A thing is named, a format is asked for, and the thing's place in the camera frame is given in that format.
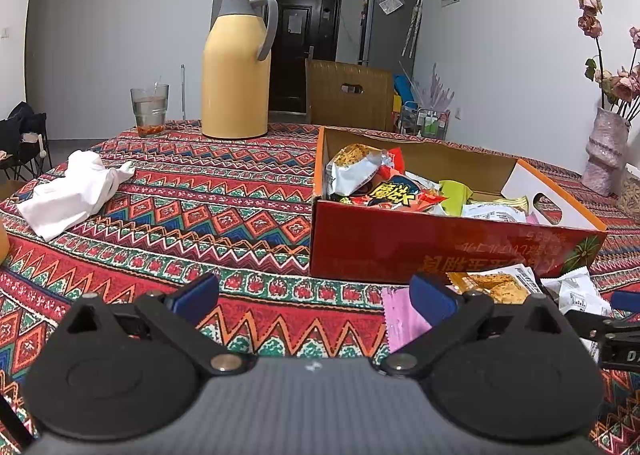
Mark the white label packet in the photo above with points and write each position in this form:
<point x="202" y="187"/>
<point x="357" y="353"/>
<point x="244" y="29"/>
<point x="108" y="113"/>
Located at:
<point x="575" y="292"/>

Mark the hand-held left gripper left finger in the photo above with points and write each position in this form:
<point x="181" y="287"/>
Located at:
<point x="192" y="292"/>

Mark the brown cardboard carton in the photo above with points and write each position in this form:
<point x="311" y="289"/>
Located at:
<point x="350" y="105"/>

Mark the crumpled white cloth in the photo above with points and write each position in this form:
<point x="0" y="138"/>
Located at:
<point x="65" y="200"/>

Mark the dried pink roses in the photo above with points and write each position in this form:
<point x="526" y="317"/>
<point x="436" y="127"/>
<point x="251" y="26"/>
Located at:
<point x="622" y="85"/>

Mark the yellow mug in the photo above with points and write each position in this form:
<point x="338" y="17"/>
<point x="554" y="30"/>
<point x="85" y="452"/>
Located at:
<point x="3" y="242"/>

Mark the lime green packet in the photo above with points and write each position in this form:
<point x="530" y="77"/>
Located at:
<point x="455" y="197"/>

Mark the folded umbrella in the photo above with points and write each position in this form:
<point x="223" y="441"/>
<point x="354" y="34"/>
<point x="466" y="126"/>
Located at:
<point x="412" y="25"/>

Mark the red cardboard box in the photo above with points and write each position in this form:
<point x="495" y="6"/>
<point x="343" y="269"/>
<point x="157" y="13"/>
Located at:
<point x="400" y="245"/>

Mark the black door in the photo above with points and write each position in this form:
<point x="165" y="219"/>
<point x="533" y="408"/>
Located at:
<point x="300" y="60"/>

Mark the yellow thermos jug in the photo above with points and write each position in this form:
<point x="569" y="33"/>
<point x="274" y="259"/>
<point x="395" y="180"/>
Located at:
<point x="235" y="85"/>

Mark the white pole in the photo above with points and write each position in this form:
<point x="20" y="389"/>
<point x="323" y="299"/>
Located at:
<point x="183" y="90"/>

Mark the grey refrigerator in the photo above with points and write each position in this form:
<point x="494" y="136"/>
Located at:
<point x="385" y="35"/>

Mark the blue plastic item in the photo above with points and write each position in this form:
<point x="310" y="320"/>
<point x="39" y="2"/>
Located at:
<point x="402" y="90"/>

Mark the pink textured vase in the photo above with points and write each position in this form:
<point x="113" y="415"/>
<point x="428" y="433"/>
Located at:
<point x="605" y="155"/>

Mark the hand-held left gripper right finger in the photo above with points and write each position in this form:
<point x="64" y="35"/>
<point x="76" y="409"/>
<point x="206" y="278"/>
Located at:
<point x="432" y="292"/>

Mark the black folding chair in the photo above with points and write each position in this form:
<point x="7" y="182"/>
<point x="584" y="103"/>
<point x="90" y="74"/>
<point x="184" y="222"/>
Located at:
<point x="22" y="135"/>

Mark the orange cracker packet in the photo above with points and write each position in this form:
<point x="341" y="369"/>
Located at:
<point x="495" y="287"/>

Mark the pile of mixed snacks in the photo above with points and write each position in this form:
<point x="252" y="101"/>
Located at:
<point x="350" y="170"/>

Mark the clear drinking glass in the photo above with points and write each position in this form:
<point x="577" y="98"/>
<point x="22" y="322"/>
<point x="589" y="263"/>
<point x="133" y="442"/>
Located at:
<point x="150" y="112"/>

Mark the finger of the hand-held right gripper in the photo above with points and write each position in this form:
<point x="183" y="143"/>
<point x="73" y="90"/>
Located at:
<point x="627" y="302"/>
<point x="590" y="325"/>

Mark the purple dried grass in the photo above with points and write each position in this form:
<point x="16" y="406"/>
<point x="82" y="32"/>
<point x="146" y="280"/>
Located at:
<point x="435" y="90"/>

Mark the large red snack bag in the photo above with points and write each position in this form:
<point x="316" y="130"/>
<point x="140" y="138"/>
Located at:
<point x="395" y="195"/>

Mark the pink snack packet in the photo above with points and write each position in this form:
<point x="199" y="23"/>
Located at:
<point x="400" y="320"/>

